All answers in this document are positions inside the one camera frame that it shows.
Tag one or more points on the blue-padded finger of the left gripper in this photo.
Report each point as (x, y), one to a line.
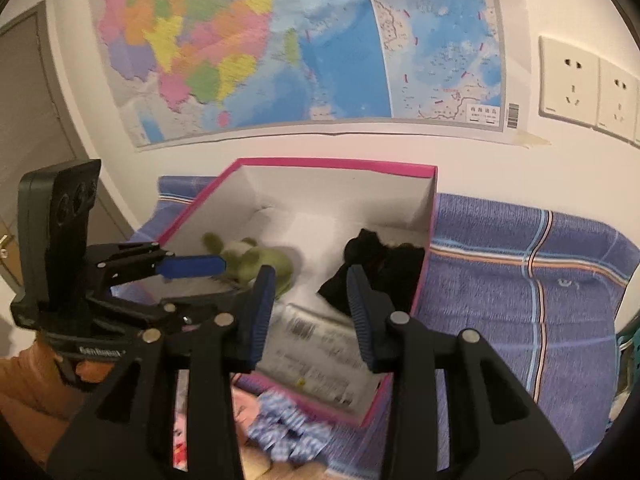
(116, 264)

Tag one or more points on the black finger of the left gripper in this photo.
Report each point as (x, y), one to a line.
(187, 313)

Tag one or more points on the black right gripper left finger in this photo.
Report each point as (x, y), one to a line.
(125, 429)

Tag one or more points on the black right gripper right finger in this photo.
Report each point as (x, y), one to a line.
(457, 410)

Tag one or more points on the cotton swab plastic bag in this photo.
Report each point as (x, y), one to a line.
(318, 359)

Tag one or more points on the orange left sleeve forearm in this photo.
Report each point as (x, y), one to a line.
(36, 405)

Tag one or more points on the left hand on handle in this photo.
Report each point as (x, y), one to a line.
(84, 375)

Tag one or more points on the pink floral tissue pack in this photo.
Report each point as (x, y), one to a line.
(179, 442)

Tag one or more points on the green plush toy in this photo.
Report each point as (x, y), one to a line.
(244, 259)

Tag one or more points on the pink sachet packet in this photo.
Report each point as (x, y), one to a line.
(246, 414)

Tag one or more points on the pink white cardboard box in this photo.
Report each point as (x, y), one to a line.
(308, 207)

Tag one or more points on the grey door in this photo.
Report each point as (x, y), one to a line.
(36, 128)

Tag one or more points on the blue plaid cloth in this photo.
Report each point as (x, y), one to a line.
(541, 287)

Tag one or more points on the black plush toy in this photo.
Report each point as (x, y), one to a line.
(392, 270)

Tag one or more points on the blue white checkered cloth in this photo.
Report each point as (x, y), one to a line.
(285, 432)

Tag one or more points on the colourful wall map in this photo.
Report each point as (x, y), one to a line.
(179, 69)

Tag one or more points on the white wall socket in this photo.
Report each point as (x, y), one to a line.
(617, 101)
(569, 82)

